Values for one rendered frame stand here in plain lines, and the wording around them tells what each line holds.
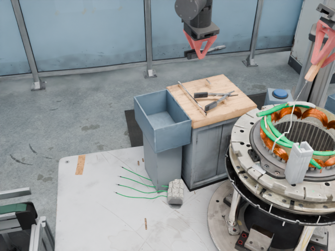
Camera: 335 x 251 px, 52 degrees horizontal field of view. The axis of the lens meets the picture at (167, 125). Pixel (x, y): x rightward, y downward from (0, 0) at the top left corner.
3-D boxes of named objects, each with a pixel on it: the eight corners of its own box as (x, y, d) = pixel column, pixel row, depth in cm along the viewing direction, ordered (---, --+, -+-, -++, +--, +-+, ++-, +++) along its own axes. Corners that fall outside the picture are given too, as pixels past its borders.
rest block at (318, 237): (308, 242, 90) (311, 237, 89) (310, 226, 94) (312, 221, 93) (325, 247, 89) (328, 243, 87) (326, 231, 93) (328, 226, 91)
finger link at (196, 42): (193, 65, 92) (194, 34, 86) (182, 53, 97) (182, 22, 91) (215, 60, 94) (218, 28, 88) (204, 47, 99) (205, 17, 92)
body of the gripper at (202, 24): (197, 41, 86) (198, 13, 81) (180, 23, 93) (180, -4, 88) (220, 35, 88) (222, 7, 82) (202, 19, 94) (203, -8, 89)
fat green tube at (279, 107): (256, 121, 78) (258, 114, 77) (250, 111, 81) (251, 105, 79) (313, 112, 81) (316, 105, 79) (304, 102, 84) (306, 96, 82)
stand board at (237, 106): (193, 129, 91) (193, 122, 90) (166, 93, 105) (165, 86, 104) (255, 112, 98) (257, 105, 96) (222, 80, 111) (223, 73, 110)
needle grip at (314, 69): (309, 81, 67) (326, 53, 64) (302, 77, 68) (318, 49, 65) (313, 81, 68) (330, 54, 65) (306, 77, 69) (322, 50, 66)
